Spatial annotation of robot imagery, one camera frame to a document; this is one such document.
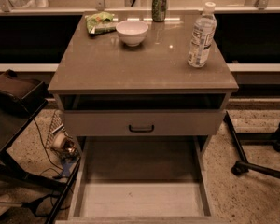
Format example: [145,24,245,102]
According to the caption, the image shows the clear plastic water bottle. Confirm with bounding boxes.
[188,2,217,68]

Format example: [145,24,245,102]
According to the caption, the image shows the grey drawer cabinet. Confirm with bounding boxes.
[49,11,238,148]

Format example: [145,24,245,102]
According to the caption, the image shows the closed upper drawer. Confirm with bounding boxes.
[61,111,225,137]

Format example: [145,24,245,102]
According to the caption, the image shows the open lower drawer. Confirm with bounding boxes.
[56,137,228,224]

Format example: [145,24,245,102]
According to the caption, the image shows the white ceramic bowl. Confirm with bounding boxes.
[116,21,148,47]

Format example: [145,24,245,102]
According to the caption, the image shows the green snack bag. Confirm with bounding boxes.
[85,12,116,35]

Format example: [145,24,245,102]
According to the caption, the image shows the green soda can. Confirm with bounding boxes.
[151,0,167,22]

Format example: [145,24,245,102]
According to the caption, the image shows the black box on table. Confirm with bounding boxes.
[0,69,48,115]

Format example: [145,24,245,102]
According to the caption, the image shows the black side table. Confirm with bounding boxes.
[0,100,80,224]

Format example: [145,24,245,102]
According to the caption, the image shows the black office chair base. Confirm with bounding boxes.
[224,113,280,179]

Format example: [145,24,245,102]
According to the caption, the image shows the black drawer handle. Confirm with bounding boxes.
[129,125,155,133]

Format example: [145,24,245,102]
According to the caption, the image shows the wire basket with clutter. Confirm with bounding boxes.
[46,110,79,160]

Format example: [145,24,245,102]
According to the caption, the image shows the black cable on floor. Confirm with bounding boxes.
[32,119,73,217]

